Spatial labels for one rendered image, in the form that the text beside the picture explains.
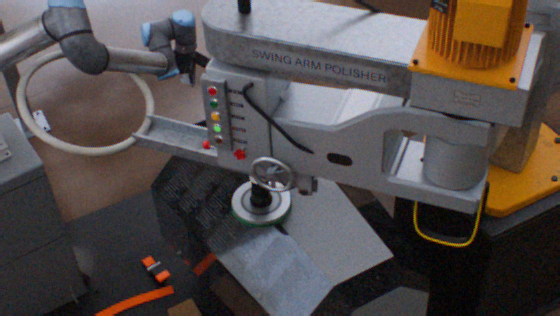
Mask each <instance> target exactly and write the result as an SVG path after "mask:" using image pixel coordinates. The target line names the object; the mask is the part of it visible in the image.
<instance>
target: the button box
mask: <svg viewBox="0 0 560 316"><path fill-rule="evenodd" d="M200 80H201V87H202V93H203V106H204V113H205V119H206V126H207V133H208V139H209V146H214V147H217V148H221V149H225V150H229V151H232V149H233V139H232V131H231V123H230V106H229V98H228V91H227V82H226V79H218V78H214V77H210V76H207V75H206V74H205V73H203V75H202V77H201V78H200ZM209 86H213V87H215V88H216V90H217V92H218V94H217V95H216V96H213V95H211V94H210V93H208V92H207V88H208V87H209ZM211 99H215V100H216V101H217V102H218V103H219V107H218V108H213V107H212V106H210V105H209V101H210V100H211ZM212 112H217V113H218V114H219V115H220V116H221V119H220V120H218V121H216V120H215V119H212V118H211V113H212ZM214 124H218V125H220V126H221V127H222V129H223V132H222V133H216V132H215V131H214V130H213V125H214ZM215 136H220V137H222V138H223V139H224V144H223V145H218V144H216V142H215V140H214V138H215Z"/></svg>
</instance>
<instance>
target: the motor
mask: <svg viewBox="0 0 560 316"><path fill-rule="evenodd" d="M528 4H529V0H431V1H430V16H429V19H428V21H427V23H426V26H425V28H424V29H423V32H422V34H421V36H420V39H419V41H418V42H417V47H416V49H415V52H414V54H413V56H412V58H411V60H410V63H409V65H408V70H411V71H416V72H420V73H426V74H431V75H435V76H440V77H445V78H450V79H455V80H459V81H469V82H474V83H479V84H484V85H489V86H494V87H499V88H504V89H508V90H513V91H517V89H518V85H519V78H520V75H521V71H522V68H523V64H524V61H525V57H526V54H527V50H528V47H529V44H530V40H531V32H532V30H533V25H530V24H529V23H525V24H524V22H525V18H526V13H527V8H528Z"/></svg>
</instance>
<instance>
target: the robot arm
mask: <svg viewBox="0 0 560 316"><path fill-rule="evenodd" d="M47 6H48V7H49V8H48V9H46V10H45V11H44V12H43V13H42V14H40V15H38V16H35V17H33V18H32V19H30V20H28V21H26V22H24V23H23V24H21V25H19V26H18V27H16V28H14V29H11V30H9V31H7V32H6V33H4V34H2V35H1V36H0V72H1V71H3V70H5V69H6V68H10V67H12V66H14V65H16V64H18V63H19V62H21V61H23V60H25V59H27V58H29V57H31V56H32V55H36V54H38V53H40V52H42V51H44V50H45V49H47V48H49V47H51V46H53V45H54V44H56V43H57V42H59V45H60V48H61V50H62V52H63V54H65V56H66V57H67V58H68V60H69V61H70V63H71V64H72V65H73V66H74V67H76V68H77V69H79V70H80V71H82V72H83V73H85V74H88V75H99V74H101V73H103V72H104V71H109V72H122V73H136V74H149V75H155V76H157V79H158V80H164V79H170V78H173V77H175V76H177V75H178V74H180V75H182V77H183V79H180V81H181V82H183V83H186V84H189V85H190V87H191V88H193V87H194V85H195V80H196V64H197V65H199V66H202V67H203V68H205V69H206V66H207V65H208V64H209V62H210V61H211V59H210V58H208V57H206V56H204V55H203V54H202V53H198V52H196V51H195V50H196V49H197V37H196V21H195V16H194V14H193V13H191V12H190V11H188V10H177V11H176V12H174V13H173V14H172V17H168V18H164V19H161V20H156V21H152V22H149V23H145V24H143V25H142V26H141V37H142V41H143V44H144V46H145V47H149V52H143V51H136V50H128V49H121V48H113V47H107V46H106V45H105V44H104V43H102V42H100V41H96V38H95V36H94V33H93V29H92V27H91V23H90V20H89V17H88V14H87V11H86V7H85V5H84V0H49V1H48V2H47ZM170 40H175V49H174V52H173V49H172V45H171V42H170ZM174 53H175V54H174ZM175 57H176V58H175Z"/></svg>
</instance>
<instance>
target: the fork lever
mask: <svg viewBox="0 0 560 316"><path fill-rule="evenodd" d="M147 119H149V120H151V121H152V124H151V126H150V128H149V132H148V133H146V135H142V134H138V133H132V137H133V138H135V140H136V141H137V143H136V144H135V146H143V147H147V148H150V149H153V150H157V151H161V152H164V153H167V154H171V155H175V156H178V157H182V158H185V159H189V160H196V161H200V162H203V163H206V164H210V165H214V166H216V167H220V168H224V169H228V170H231V171H234V172H238V173H245V174H249V175H252V174H251V173H246V172H243V171H238V170H234V169H230V168H227V167H223V166H220V165H219V164H218V160H217V153H216V149H215V148H210V149H204V148H203V142H204V141H205V140H209V139H208V133H207V128H204V127H201V126H197V125H193V124H189V123H186V122H182V121H178V120H175V119H167V118H163V117H160V116H156V115H152V114H149V113H148V114H147ZM294 176H295V183H294V186H293V187H298V175H297V174H294ZM313 178H314V176H312V192H315V193H316V192H317V188H318V181H317V180H314V179H313ZM276 182H277V183H281V184H284V185H287V184H288V182H289V177H288V175H287V174H284V175H280V176H279V178H278V180H277V181H276ZM299 194H301V195H302V196H307V195H308V189H306V188H305V187H301V188H299Z"/></svg>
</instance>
